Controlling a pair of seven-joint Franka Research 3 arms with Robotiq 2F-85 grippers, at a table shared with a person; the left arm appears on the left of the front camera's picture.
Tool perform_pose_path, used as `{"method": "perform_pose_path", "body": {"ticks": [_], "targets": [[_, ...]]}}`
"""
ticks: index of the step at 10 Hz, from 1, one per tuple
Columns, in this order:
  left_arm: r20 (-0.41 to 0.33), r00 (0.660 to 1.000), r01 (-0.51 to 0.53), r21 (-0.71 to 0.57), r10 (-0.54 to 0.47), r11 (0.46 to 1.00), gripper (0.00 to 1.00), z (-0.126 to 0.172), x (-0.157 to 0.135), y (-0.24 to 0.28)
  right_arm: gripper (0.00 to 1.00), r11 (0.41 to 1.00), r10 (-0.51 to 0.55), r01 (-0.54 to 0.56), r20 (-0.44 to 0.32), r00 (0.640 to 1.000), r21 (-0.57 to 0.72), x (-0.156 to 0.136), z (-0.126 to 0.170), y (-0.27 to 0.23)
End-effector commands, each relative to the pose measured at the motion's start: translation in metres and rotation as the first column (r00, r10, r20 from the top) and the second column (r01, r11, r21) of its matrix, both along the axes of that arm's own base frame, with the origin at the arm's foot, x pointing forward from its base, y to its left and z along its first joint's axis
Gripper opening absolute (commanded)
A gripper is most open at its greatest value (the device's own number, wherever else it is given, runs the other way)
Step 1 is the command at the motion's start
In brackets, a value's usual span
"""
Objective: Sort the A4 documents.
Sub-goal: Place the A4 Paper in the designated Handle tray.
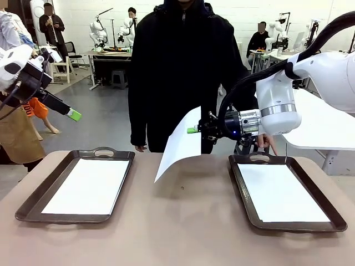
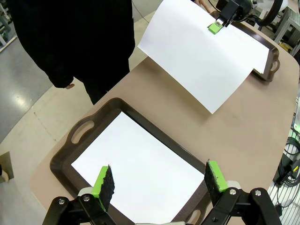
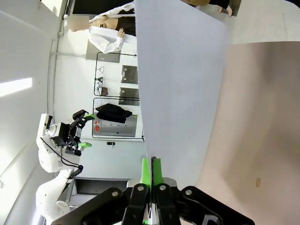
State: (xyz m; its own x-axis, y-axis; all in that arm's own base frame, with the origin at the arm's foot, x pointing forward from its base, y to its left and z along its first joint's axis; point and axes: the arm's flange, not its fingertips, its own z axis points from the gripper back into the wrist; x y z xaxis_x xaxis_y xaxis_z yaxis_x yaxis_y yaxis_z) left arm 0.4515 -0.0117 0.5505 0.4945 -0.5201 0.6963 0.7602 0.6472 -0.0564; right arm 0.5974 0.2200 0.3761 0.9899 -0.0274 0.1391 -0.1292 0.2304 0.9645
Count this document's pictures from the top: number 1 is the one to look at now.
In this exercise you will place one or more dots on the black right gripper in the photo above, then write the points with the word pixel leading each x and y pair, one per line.
pixel 222 124

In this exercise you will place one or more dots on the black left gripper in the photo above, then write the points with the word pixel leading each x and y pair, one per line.
pixel 30 80

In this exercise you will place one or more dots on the white A4 paper sheets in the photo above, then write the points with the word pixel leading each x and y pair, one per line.
pixel 280 194
pixel 180 144
pixel 88 185

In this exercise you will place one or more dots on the person's right forearm black sleeve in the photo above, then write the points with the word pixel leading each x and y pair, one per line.
pixel 137 122

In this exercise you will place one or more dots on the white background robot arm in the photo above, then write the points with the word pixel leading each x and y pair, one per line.
pixel 97 29
pixel 277 27
pixel 124 29

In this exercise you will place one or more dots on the person's right hand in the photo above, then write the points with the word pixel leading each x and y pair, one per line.
pixel 141 148

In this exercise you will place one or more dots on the person's left hand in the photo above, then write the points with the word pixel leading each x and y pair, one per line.
pixel 264 140

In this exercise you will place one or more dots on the mannequin in orange shorts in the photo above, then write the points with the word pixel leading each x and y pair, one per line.
pixel 37 109

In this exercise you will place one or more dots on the white wooden chair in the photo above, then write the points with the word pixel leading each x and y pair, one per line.
pixel 61 69

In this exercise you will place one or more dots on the black office chair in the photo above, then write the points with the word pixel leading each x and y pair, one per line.
pixel 72 50

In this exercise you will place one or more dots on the person in black jacket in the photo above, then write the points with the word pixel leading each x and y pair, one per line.
pixel 172 69

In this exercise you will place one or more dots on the grey plastic stool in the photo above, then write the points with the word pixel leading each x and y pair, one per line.
pixel 119 79

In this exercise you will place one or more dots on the background table with black panel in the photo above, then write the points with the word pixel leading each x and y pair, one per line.
pixel 111 63

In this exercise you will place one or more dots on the standing man in black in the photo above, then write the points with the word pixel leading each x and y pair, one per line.
pixel 51 30

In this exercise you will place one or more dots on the brown plastic serving tray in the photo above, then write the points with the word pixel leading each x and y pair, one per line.
pixel 33 205
pixel 244 191

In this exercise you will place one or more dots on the seated man in black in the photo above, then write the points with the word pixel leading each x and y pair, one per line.
pixel 258 41

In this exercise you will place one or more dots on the long white background desk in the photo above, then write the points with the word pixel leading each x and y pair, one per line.
pixel 274 55

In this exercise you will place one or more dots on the person in white top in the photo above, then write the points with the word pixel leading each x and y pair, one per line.
pixel 132 12

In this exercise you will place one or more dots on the white table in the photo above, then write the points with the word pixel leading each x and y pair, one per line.
pixel 327 138

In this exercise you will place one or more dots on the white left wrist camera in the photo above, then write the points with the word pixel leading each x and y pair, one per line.
pixel 55 56

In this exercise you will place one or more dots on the black camera pole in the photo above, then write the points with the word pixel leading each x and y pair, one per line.
pixel 313 30

